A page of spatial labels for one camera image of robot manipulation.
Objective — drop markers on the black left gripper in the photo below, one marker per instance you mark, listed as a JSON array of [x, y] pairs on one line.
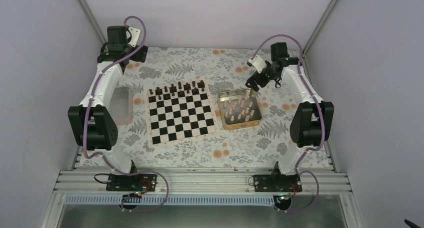
[[136, 56]]

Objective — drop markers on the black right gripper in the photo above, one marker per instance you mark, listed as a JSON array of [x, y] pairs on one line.
[[262, 83]]

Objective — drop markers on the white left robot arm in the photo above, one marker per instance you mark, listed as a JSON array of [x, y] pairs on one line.
[[92, 125]]

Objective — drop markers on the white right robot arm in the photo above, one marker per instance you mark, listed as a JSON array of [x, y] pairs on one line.
[[311, 124]]

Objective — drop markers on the gold metal tin tray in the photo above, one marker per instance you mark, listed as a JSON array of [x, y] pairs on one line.
[[239, 109]]

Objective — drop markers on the pink tin lid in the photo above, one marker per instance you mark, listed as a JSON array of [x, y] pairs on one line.
[[121, 106]]

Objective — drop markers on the floral patterned table mat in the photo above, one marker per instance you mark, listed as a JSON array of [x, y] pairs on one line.
[[221, 69]]

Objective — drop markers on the black white chessboard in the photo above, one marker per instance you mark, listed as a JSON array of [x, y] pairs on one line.
[[179, 112]]

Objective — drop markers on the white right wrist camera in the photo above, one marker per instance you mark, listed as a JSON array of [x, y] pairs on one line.
[[257, 62]]

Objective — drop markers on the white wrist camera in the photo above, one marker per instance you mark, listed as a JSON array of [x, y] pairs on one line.
[[257, 62], [133, 35]]

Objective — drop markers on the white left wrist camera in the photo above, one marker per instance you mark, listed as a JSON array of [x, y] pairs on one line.
[[133, 35]]

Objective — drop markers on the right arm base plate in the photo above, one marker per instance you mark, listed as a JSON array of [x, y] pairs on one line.
[[280, 183]]

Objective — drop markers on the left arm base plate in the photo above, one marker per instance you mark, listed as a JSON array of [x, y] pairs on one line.
[[136, 183]]

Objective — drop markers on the aluminium rail frame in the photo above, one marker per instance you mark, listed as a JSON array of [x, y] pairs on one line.
[[201, 181]]

